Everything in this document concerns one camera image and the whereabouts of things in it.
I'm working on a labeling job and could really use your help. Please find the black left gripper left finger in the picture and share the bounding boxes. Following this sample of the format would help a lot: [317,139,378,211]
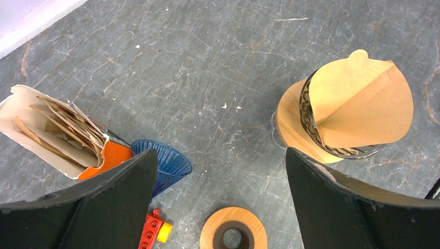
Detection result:
[1,149,158,248]

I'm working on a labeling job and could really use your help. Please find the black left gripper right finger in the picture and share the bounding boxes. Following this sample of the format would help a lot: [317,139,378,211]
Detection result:
[285,147,439,248]

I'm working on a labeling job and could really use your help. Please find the blue plastic dripper cone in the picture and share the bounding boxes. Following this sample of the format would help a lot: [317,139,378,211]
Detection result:
[131,139,193,198]

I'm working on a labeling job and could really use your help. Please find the wooden dripper ring holder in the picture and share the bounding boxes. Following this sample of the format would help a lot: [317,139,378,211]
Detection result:
[199,206,268,249]

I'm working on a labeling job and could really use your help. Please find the brown paper coffee filter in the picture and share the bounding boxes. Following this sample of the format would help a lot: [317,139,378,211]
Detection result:
[309,49,414,148]

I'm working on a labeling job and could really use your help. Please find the orange coffee filter box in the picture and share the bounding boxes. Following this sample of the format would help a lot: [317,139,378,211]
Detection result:
[1,85,134,180]

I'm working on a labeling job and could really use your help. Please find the glass dripper with wooden collar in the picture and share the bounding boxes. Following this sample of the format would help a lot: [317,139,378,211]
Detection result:
[274,79,384,164]

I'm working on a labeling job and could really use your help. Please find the red toy brick car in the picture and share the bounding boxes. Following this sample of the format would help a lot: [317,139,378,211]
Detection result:
[138,209,173,249]

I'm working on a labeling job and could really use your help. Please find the brown filters in box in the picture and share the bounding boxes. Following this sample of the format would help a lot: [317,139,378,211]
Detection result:
[13,96,105,168]

